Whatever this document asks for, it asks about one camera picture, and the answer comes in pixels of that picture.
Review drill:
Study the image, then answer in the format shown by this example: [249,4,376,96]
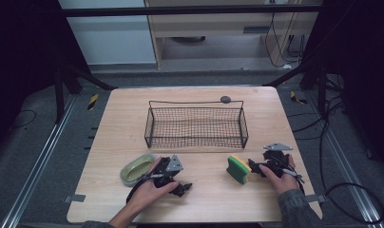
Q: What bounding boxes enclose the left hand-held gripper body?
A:
[147,154,184,191]

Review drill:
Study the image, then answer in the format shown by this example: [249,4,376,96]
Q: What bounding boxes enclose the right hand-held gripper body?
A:
[261,142,293,179]

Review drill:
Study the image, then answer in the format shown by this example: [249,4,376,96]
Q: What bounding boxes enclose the green and yellow sponge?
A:
[225,155,253,185]

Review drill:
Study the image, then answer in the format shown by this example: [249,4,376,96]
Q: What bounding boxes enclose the green oval soap dish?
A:
[119,153,157,187]

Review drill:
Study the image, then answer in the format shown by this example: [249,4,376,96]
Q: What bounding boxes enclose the black wire mesh basket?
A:
[144,100,249,150]

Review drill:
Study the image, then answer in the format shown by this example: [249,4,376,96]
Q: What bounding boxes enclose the person's right hand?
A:
[259,153,298,196]

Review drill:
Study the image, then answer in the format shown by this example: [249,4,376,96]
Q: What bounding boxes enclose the person's left hand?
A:
[126,157,181,211]

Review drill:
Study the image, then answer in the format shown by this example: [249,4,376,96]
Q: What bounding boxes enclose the yellow and black tape strip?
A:
[289,90,309,105]
[86,93,100,111]

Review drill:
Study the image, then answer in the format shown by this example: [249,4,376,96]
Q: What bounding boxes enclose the black metal stand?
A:
[262,58,329,116]
[53,62,119,125]

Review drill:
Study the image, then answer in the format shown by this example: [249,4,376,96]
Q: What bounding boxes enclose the black curtain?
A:
[301,0,384,179]
[0,0,91,156]

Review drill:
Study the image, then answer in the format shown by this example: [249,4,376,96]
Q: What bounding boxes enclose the wooden cabinet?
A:
[144,0,323,69]

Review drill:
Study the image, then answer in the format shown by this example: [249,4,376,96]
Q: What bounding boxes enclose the white cabinet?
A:
[58,0,158,67]

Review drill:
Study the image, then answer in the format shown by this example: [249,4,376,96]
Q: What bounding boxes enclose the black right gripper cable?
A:
[288,169,306,195]

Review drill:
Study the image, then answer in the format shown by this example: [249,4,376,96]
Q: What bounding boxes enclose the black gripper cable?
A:
[125,176,151,204]
[288,169,306,195]

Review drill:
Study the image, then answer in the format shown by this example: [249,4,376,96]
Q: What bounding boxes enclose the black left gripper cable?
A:
[125,176,151,204]

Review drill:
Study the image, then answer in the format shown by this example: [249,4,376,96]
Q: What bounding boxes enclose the black floor cable loop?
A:
[287,94,384,225]

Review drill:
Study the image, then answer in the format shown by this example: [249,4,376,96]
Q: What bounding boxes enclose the grey table bracket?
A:
[304,194,327,204]
[63,193,86,204]

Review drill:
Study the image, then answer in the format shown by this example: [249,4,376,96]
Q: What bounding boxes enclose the metal floor rail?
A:
[0,94,78,228]
[305,90,384,228]

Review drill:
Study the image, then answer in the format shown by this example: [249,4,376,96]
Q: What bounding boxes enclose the black hanging cables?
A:
[263,10,306,68]

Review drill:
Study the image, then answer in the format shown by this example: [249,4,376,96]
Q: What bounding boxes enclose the thin black floor cable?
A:
[10,108,38,130]

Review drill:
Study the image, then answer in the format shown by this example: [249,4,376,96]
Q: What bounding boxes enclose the black horizontal frame bar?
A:
[61,4,323,18]

